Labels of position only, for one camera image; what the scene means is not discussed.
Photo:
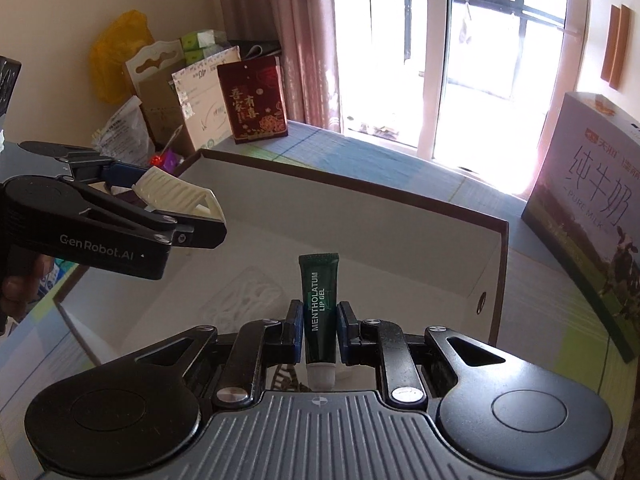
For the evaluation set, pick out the yellow plastic bag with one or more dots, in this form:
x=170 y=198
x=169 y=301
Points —
x=117 y=50

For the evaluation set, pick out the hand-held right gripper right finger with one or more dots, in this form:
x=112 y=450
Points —
x=344 y=332

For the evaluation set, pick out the blue milk box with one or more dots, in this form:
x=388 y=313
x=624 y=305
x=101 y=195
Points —
x=52 y=282

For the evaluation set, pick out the brown cardboard storage box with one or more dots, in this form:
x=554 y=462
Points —
x=400 y=240

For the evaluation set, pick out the crumpled clear plastic bag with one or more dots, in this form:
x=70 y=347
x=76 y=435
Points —
x=122 y=135

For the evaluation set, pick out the window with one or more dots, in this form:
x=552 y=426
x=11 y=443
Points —
x=475 y=60

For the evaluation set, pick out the wooden wall boards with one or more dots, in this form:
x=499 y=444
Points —
x=616 y=45

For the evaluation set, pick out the dark green lip gel tube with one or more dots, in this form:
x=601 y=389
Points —
x=320 y=300

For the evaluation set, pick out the red gift bag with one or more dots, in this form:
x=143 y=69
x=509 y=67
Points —
x=252 y=100

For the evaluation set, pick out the green tissue packs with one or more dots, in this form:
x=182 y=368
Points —
x=200 y=42

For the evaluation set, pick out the cream plastic slotted rack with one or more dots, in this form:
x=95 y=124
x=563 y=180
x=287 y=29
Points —
x=170 y=190

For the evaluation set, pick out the milk carton with cow print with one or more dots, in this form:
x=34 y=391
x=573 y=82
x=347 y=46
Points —
x=585 y=220

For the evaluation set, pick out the white tissue box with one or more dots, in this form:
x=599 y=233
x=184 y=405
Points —
x=205 y=105

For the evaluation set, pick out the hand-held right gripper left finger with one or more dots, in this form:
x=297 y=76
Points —
x=292 y=330

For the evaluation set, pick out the purple box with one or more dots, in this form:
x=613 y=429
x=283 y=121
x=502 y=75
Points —
x=174 y=161

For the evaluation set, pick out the pink curtain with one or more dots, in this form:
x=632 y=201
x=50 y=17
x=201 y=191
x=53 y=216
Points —
x=295 y=35

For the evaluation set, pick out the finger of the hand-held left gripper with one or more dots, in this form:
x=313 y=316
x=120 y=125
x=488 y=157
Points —
x=200 y=232
x=125 y=174

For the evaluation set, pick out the red ornament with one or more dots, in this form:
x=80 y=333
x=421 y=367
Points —
x=158 y=160

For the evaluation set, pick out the person's left hand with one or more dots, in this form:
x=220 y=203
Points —
x=22 y=285

